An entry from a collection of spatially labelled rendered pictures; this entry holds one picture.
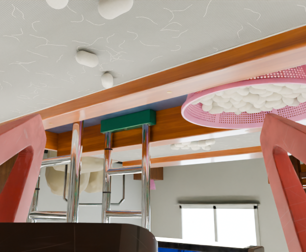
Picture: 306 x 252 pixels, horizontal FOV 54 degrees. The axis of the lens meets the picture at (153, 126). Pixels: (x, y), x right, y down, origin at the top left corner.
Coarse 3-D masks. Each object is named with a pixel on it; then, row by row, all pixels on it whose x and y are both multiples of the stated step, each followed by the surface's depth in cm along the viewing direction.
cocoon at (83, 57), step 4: (80, 52) 39; (84, 52) 39; (88, 52) 40; (76, 56) 39; (80, 56) 39; (84, 56) 39; (88, 56) 40; (92, 56) 40; (96, 56) 40; (76, 60) 40; (80, 60) 39; (84, 60) 39; (88, 60) 40; (92, 60) 40; (96, 60) 40; (84, 64) 40; (88, 64) 40; (92, 64) 40; (96, 64) 41
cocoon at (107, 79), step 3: (102, 75) 46; (105, 75) 46; (108, 75) 46; (111, 75) 46; (102, 78) 46; (105, 78) 46; (108, 78) 46; (111, 78) 46; (102, 81) 46; (105, 81) 46; (108, 81) 46; (111, 81) 46; (102, 84) 47; (105, 84) 47; (108, 84) 47; (111, 84) 48; (105, 87) 48; (108, 87) 48
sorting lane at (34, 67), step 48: (0, 0) 30; (96, 0) 30; (144, 0) 30; (192, 0) 30; (240, 0) 30; (288, 0) 30; (0, 48) 40; (48, 48) 40; (96, 48) 39; (144, 48) 39; (192, 48) 39; (0, 96) 57; (48, 96) 57
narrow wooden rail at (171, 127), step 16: (160, 112) 86; (176, 112) 83; (96, 128) 102; (160, 128) 85; (176, 128) 82; (192, 128) 79; (208, 128) 76; (224, 128) 73; (240, 128) 71; (256, 128) 70; (64, 144) 111; (96, 144) 100; (112, 144) 96; (128, 144) 91; (160, 144) 89
